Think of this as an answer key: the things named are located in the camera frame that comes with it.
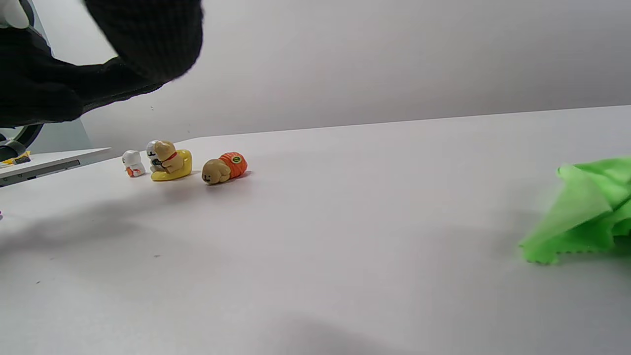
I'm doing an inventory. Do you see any orange-shelled tan dog ornament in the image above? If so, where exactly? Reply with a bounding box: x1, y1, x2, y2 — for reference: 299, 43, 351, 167
202, 152, 248, 186

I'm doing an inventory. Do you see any right grey black controller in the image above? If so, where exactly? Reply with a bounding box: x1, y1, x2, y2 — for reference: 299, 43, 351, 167
0, 0, 30, 29

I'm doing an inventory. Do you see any white backdrop panel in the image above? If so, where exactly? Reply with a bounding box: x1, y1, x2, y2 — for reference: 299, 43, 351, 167
31, 0, 631, 154

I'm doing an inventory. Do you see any small white cat ornament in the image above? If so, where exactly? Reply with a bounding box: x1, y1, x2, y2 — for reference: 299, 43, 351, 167
122, 150, 147, 178

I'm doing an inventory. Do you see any yellow boat animals ornament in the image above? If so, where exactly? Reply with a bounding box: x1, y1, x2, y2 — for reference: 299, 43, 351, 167
146, 140, 193, 182

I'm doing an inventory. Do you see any person's right hand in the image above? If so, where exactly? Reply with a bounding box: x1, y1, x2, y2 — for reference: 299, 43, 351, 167
0, 0, 204, 128

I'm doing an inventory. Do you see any black round object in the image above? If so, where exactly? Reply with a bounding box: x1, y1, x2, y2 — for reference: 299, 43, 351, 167
0, 123, 45, 162

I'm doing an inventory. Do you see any white side table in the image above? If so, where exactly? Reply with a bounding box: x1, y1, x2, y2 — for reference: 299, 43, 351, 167
0, 147, 112, 188

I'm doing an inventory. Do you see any green cleaning cloth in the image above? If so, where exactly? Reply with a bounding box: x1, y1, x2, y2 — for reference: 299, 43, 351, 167
519, 157, 631, 265

